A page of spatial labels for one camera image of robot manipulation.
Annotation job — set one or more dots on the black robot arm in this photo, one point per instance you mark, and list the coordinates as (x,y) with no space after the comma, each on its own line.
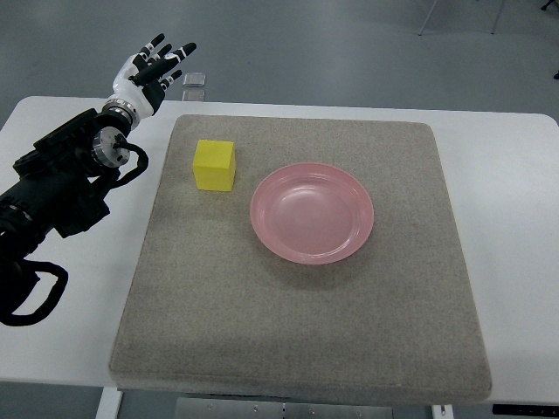
(64,180)

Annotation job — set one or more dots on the pink plate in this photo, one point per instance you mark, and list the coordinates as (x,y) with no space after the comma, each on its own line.
(312,213)

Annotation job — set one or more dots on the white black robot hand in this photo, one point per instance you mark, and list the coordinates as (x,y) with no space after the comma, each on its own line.
(140,86)

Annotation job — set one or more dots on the yellow foam block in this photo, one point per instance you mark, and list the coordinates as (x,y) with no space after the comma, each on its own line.
(214,165)

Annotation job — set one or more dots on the white table leg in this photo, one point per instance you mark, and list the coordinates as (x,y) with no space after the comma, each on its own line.
(110,403)

